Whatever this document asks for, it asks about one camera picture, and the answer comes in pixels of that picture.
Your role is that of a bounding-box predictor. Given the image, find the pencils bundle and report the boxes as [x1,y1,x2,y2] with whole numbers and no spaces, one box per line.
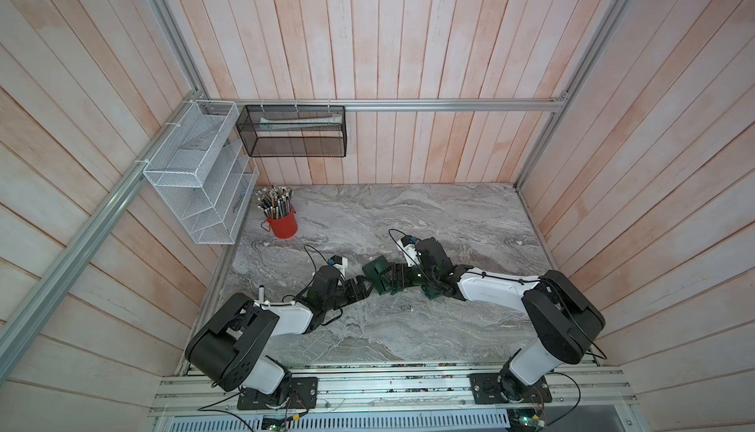
[257,186,294,220]

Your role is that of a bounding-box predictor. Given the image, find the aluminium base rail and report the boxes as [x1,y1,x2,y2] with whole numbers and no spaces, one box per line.
[149,362,638,417]

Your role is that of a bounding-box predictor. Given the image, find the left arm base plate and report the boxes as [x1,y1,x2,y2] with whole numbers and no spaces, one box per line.
[237,376,319,410]

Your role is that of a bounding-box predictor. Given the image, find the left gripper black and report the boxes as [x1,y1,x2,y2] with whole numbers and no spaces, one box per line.
[324,276,377,312]

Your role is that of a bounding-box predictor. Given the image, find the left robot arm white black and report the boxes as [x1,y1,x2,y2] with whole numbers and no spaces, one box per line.
[185,258,373,408]

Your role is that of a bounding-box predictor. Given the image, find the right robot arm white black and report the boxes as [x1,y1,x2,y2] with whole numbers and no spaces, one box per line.
[395,233,606,404]

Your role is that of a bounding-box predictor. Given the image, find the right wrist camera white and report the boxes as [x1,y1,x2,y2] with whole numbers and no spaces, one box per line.
[396,235,420,267]

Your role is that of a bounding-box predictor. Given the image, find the aluminium frame rail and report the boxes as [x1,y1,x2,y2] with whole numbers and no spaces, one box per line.
[228,98,566,113]

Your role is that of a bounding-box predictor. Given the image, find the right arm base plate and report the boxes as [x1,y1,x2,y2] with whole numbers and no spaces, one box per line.
[469,373,552,404]

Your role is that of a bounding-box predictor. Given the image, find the white wire mesh shelf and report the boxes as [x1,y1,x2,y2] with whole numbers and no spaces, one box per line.
[144,100,259,245]

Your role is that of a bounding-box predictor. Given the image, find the right green jewelry box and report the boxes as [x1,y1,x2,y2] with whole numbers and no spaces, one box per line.
[362,255,392,296]

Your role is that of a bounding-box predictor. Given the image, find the black mesh basket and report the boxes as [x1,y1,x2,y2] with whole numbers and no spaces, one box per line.
[236,104,348,158]

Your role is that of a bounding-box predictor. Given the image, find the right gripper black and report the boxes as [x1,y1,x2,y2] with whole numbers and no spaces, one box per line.
[376,264,438,290]

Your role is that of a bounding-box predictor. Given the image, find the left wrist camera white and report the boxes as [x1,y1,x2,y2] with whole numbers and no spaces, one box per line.
[328,255,348,280]

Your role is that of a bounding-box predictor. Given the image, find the red pencil cup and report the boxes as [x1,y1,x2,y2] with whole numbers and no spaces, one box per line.
[261,209,299,239]

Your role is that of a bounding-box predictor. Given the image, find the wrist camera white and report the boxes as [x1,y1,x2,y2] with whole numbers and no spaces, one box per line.
[396,235,420,267]
[328,255,348,280]

